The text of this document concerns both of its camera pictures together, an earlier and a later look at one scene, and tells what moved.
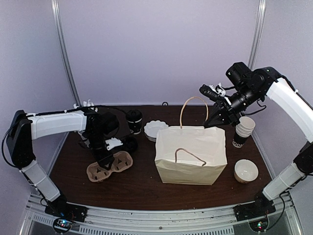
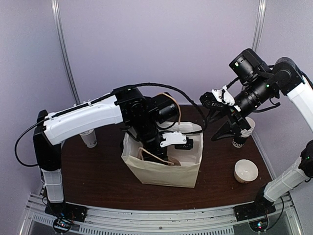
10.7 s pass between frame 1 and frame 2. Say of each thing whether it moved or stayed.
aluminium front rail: stayed
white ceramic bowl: stayed
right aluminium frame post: stayed
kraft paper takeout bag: moved
